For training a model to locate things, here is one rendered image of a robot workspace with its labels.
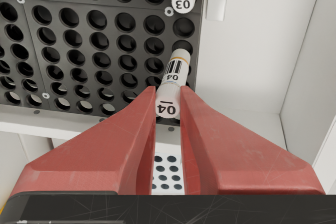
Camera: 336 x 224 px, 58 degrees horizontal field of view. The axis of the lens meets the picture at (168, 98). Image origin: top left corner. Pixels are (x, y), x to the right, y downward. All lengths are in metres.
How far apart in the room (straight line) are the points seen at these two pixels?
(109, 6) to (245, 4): 0.11
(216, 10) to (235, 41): 0.04
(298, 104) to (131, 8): 0.15
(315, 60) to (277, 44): 0.04
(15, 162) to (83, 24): 0.31
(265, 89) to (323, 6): 0.09
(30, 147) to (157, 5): 0.37
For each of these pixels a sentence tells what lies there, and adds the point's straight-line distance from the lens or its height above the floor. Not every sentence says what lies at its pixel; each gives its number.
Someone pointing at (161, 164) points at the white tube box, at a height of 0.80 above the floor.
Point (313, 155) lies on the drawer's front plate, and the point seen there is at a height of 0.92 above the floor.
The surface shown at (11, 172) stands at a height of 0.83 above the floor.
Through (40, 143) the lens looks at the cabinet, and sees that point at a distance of 0.53.
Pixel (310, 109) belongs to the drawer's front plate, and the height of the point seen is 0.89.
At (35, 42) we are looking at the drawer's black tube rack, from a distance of 0.23.
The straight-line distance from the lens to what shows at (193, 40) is 0.19.
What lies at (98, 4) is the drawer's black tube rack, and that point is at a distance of 0.19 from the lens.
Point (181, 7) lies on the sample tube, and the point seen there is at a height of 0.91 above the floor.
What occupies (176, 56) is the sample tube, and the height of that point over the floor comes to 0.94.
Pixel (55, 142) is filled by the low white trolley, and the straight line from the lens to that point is 0.51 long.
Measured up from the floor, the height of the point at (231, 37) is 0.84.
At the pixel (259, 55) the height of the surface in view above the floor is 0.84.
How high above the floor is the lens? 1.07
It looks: 53 degrees down
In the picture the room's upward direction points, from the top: 165 degrees counter-clockwise
